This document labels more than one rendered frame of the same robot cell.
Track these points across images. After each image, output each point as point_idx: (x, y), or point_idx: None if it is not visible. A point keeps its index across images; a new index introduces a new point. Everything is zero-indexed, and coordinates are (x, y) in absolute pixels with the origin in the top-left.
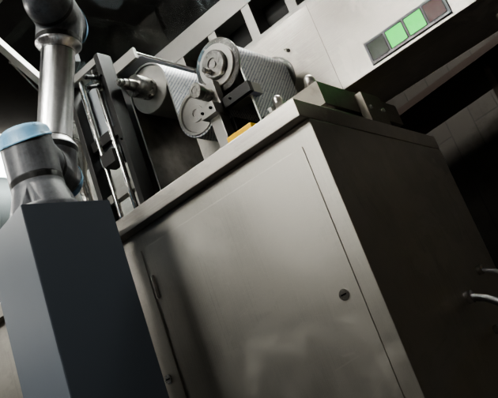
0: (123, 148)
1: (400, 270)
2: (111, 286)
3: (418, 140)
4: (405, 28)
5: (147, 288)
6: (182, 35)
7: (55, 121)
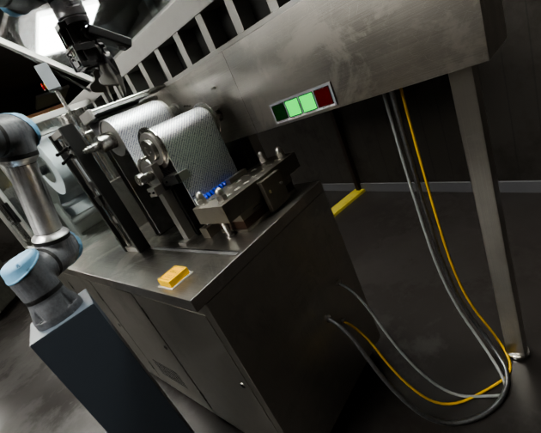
0: (106, 202)
1: (278, 359)
2: (110, 356)
3: (306, 203)
4: (300, 105)
5: (141, 310)
6: (135, 43)
7: (41, 227)
